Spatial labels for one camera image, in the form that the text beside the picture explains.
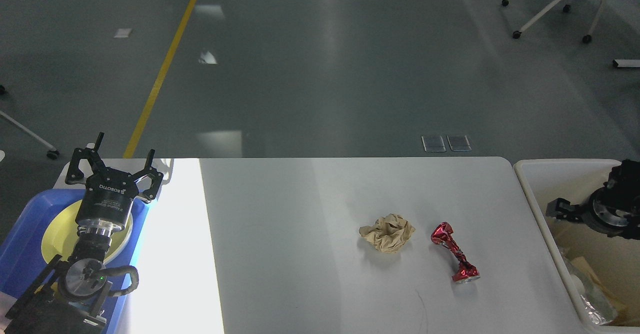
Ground white paper cup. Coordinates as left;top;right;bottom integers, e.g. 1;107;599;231
569;273;586;296

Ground blue plastic tray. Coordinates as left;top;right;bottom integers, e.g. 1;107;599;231
0;189;151;334

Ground white office chair left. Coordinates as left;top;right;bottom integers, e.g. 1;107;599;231
0;110;60;160

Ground left floor socket cover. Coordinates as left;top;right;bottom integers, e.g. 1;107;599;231
421;135;447;153

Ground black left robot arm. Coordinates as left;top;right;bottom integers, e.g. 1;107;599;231
4;132;163;334

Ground square aluminium foil tray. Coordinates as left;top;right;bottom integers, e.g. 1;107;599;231
560;249;623;326

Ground red wrapper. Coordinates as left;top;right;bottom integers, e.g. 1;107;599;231
430;221;481;284

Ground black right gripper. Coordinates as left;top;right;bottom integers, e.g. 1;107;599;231
546;189;640;239

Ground brown paper ball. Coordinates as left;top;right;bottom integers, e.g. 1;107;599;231
358;213;416;254

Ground white bar on floor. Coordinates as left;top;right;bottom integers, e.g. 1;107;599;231
612;59;640;69

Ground floor socket cover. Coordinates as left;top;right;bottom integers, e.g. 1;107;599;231
421;135;447;153
446;135;473;152

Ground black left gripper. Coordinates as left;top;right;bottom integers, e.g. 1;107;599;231
64;132;163;236

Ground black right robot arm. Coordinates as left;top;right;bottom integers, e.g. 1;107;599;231
545;160;640;240

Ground yellow translucent plate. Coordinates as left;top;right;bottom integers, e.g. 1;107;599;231
40;199;134;264

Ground white plastic waste bin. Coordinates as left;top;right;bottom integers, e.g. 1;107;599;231
514;158;639;334

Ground right floor socket cover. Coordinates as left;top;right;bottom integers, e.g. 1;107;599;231
446;135;473;152

